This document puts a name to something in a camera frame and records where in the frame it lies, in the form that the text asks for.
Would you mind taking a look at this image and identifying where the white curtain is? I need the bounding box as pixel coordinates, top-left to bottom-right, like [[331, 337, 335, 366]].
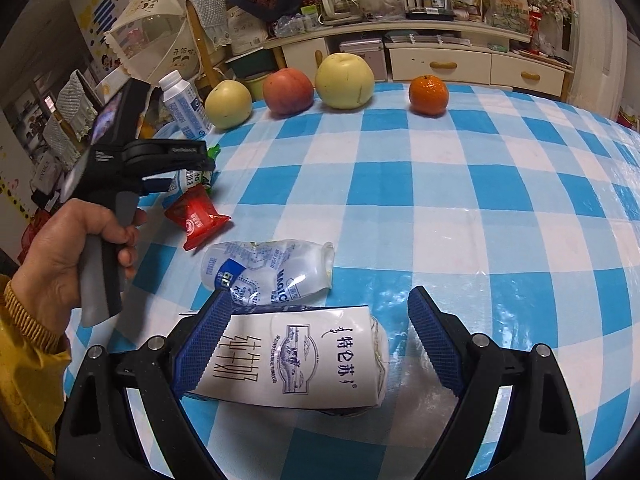
[[577, 0, 637, 123]]

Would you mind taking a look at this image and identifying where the blue checked tablecloth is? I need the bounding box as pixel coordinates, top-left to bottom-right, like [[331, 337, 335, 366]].
[[65, 82, 640, 480]]

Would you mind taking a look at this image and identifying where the red snack wrapper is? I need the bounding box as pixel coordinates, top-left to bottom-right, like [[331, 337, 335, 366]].
[[165, 184, 232, 251]]

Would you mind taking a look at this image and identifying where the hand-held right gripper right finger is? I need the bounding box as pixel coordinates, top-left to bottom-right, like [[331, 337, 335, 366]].
[[407, 286, 587, 480]]

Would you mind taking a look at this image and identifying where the white printed sack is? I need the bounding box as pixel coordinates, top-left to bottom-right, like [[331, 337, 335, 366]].
[[227, 5, 271, 54]]

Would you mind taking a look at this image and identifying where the wall poster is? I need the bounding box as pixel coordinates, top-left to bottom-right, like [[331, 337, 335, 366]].
[[70, 0, 186, 63]]

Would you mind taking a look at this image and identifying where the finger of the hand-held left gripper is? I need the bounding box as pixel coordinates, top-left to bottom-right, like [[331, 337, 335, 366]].
[[142, 175, 176, 195], [125, 139, 217, 174]]

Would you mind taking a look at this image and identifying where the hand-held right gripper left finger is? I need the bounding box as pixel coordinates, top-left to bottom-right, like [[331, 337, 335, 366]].
[[57, 287, 236, 480]]

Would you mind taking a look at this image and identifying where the cream cabinet drawer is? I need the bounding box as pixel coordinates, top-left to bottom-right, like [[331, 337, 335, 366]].
[[390, 42, 493, 84], [490, 52, 575, 102]]

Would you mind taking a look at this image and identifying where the red ornament doll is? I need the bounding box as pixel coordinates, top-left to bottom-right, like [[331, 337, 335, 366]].
[[529, 6, 545, 54]]

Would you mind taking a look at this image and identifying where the white electric kettle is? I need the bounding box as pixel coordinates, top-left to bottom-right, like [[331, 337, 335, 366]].
[[319, 0, 361, 25]]

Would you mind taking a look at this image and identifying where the cream television cabinet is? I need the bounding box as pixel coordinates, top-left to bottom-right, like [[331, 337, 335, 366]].
[[262, 12, 576, 103]]

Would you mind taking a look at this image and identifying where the person's left hand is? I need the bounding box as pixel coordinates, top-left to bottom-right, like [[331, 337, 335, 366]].
[[14, 199, 149, 333]]

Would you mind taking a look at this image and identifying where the white milk carton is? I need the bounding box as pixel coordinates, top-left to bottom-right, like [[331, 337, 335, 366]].
[[182, 305, 391, 413]]

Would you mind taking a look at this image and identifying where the green plastic basin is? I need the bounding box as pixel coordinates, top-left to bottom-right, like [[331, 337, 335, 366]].
[[225, 52, 281, 102]]

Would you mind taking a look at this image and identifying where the white blue drink bottle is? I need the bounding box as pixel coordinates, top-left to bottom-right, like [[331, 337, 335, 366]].
[[159, 70, 214, 141]]

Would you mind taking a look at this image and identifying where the wooden chair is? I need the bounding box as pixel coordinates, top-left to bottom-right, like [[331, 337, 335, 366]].
[[185, 0, 232, 92]]

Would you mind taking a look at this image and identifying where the cream printed cloth cover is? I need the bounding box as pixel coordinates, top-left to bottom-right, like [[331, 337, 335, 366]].
[[105, 0, 197, 86]]

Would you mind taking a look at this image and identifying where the pack of small bottles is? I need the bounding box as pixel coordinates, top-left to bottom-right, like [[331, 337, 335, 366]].
[[275, 12, 321, 37]]

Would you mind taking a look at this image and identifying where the crushed clear plastic bottle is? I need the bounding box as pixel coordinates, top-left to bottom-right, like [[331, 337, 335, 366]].
[[200, 239, 335, 307]]

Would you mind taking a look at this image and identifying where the red apple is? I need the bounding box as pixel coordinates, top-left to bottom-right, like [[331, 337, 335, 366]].
[[263, 68, 315, 117]]

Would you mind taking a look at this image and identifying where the silver metal case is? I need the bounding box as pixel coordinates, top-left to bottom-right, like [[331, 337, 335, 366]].
[[340, 37, 386, 81]]

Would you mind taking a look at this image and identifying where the person's left forearm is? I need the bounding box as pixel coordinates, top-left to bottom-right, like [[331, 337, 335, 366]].
[[0, 275, 74, 480]]

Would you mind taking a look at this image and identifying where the black tray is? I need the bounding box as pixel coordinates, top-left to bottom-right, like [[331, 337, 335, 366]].
[[407, 7, 456, 22]]

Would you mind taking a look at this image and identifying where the printed shopping bag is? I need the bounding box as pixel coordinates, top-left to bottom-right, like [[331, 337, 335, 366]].
[[487, 0, 531, 29]]

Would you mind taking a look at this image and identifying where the white green blue packet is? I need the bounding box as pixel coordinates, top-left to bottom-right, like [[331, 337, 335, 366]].
[[162, 144, 222, 207]]

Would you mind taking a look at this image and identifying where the orange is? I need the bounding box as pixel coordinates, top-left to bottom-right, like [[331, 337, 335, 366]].
[[408, 74, 449, 117]]

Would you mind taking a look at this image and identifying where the yellow pear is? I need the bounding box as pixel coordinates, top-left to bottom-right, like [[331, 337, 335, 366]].
[[204, 80, 253, 130], [315, 52, 375, 110]]

